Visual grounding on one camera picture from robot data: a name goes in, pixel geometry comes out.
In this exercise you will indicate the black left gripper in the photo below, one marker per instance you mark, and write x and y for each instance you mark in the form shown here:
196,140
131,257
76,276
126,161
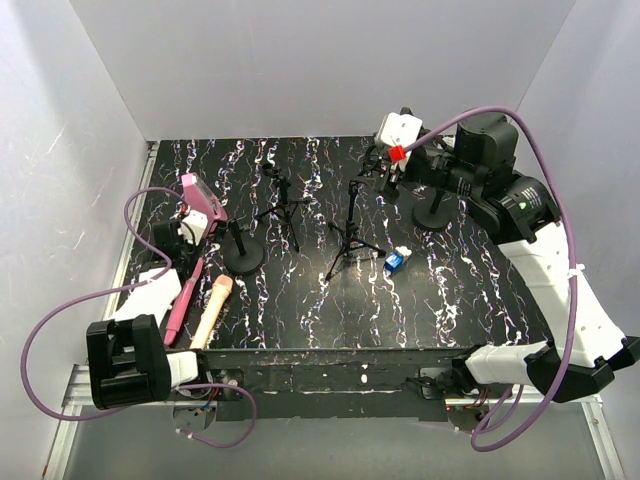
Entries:
193,251

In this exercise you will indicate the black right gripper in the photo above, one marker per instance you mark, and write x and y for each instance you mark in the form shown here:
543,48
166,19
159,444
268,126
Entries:
391,180

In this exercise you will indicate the peach toy microphone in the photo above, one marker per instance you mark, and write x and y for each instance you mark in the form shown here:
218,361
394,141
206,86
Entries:
220,291

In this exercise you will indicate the black round-base mic stand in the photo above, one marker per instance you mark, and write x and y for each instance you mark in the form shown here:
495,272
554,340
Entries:
242,254

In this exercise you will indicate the pink toy microphone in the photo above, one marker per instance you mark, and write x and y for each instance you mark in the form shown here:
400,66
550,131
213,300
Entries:
180,306

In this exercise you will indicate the black tripod mic stand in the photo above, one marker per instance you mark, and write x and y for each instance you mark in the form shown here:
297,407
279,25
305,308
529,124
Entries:
285,207

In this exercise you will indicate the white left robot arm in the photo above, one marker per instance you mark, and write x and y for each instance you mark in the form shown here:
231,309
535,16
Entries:
129,358

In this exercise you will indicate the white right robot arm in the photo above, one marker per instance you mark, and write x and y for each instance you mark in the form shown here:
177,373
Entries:
522,218

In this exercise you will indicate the small black round-base stand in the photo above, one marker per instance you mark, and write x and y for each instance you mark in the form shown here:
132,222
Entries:
429,214

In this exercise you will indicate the pink box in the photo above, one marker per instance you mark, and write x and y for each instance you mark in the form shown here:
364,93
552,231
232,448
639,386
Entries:
199,197

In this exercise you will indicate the blue and white connector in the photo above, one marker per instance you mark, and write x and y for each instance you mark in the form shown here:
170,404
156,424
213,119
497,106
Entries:
396,259

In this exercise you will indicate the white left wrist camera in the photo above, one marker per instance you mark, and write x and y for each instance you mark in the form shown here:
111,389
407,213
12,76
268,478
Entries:
193,227

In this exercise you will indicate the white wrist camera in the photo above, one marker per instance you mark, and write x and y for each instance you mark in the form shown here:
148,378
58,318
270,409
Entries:
193,227
396,133

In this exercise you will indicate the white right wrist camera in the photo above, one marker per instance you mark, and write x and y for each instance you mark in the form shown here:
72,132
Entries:
396,133

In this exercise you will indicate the aluminium rail frame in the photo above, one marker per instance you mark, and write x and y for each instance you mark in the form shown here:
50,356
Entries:
358,345

